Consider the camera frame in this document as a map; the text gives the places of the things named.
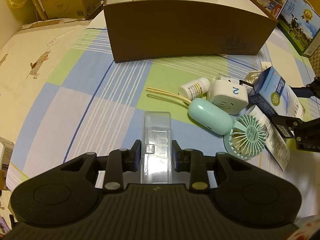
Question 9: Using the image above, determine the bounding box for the white pill bottle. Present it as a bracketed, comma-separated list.
[178, 77, 210, 101]

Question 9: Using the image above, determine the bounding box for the white coiled cable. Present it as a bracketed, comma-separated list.
[244, 61, 272, 86]

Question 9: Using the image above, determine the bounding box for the beige wooden stick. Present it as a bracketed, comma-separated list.
[145, 87, 191, 105]

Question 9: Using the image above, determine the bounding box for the mint green handheld fan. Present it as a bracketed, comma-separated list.
[188, 98, 267, 160]

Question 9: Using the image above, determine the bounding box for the green landscape milk box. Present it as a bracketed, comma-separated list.
[278, 0, 320, 57]

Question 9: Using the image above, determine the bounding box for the blue white medicine box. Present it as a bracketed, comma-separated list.
[249, 66, 305, 119]

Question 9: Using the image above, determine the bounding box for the clear plastic case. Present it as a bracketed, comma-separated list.
[140, 111, 172, 184]

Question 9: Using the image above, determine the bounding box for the white cube power adapter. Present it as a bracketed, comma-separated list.
[207, 75, 249, 115]

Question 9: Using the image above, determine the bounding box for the brown cardboard storage box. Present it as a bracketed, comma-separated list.
[104, 0, 278, 62]

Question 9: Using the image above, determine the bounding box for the white printed tube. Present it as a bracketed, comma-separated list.
[246, 105, 291, 172]

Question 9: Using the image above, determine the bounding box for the checkered blue green tablecloth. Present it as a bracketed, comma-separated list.
[5, 11, 320, 221]

